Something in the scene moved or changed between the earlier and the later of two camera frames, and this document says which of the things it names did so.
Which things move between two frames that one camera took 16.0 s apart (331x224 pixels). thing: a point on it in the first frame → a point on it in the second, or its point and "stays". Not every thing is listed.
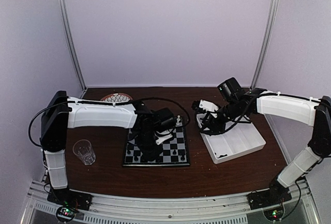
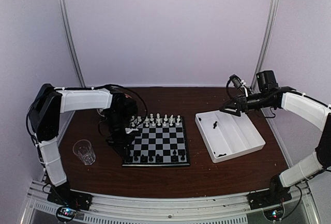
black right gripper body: x=213 y=123 → x=243 y=104
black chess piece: x=143 y=158 stays
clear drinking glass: x=83 y=149 stays
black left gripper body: x=145 y=144 → x=117 y=138
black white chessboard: x=176 y=152 stays
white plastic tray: x=240 y=139 stays
